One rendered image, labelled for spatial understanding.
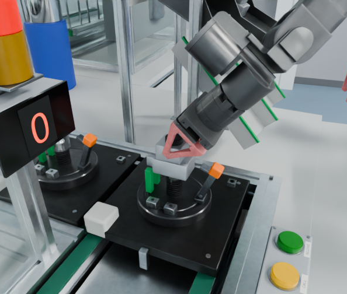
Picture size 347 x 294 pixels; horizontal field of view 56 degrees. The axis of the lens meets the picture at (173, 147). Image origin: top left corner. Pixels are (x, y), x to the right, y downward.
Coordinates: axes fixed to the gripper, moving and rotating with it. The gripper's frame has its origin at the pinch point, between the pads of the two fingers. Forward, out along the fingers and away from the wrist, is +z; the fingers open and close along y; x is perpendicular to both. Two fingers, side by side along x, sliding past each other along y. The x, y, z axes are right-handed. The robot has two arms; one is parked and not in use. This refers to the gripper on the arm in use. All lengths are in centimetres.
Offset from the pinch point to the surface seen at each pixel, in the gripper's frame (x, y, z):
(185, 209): 9.4, 3.1, 5.2
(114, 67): -38, -86, 58
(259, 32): -3.8, -32.8, -14.4
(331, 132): 36, -63, -3
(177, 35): -20, -52, 9
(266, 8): -14, -341, 42
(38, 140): -12.9, 19.7, -1.2
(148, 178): 1.2, 1.8, 7.7
